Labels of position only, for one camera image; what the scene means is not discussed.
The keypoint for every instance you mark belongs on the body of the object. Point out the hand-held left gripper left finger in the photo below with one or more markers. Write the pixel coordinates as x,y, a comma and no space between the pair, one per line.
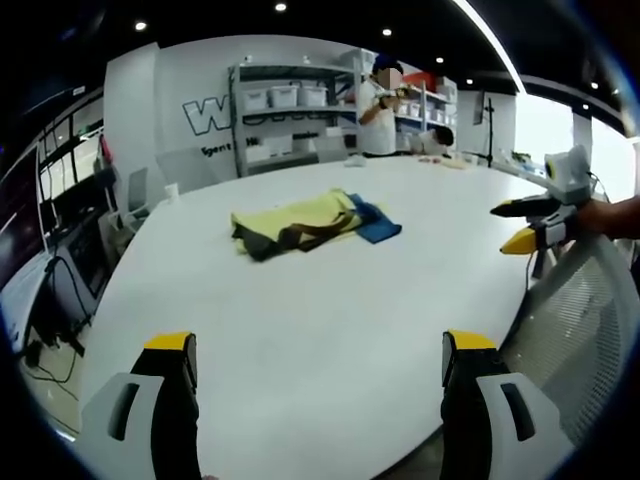
165,400

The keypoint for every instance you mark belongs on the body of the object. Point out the blue cloth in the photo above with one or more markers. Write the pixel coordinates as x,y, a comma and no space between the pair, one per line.
380,225

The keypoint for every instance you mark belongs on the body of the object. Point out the black tripod stand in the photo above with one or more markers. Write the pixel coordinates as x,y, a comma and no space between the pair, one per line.
490,135

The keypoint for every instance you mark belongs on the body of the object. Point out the pale yellow template sheet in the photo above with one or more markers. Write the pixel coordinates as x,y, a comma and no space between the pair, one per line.
340,235

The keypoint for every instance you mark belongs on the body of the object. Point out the grey metal shelving unit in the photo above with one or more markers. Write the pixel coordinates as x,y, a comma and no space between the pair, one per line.
290,120

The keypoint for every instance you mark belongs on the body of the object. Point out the white storage bin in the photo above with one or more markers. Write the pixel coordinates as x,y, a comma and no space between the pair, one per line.
283,96
314,96
255,100

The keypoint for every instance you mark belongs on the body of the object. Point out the dark computer monitor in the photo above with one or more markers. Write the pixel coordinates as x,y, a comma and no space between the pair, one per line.
20,215

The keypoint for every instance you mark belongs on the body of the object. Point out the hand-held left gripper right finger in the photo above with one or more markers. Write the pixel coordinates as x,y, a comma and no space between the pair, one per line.
470,400

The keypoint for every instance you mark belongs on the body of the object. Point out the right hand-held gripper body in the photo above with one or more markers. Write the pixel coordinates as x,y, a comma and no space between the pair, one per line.
567,180

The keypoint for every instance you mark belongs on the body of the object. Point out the white mesh office chair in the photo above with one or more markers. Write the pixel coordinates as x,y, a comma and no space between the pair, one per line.
580,320

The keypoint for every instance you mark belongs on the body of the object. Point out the white crumpled cloth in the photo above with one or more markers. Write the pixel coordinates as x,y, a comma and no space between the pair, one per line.
356,161

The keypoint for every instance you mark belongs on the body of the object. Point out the white shelf with bins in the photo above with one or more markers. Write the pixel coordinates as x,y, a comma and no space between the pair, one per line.
430,105

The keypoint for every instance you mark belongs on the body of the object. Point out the white paper cup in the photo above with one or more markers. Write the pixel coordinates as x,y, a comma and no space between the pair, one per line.
172,192

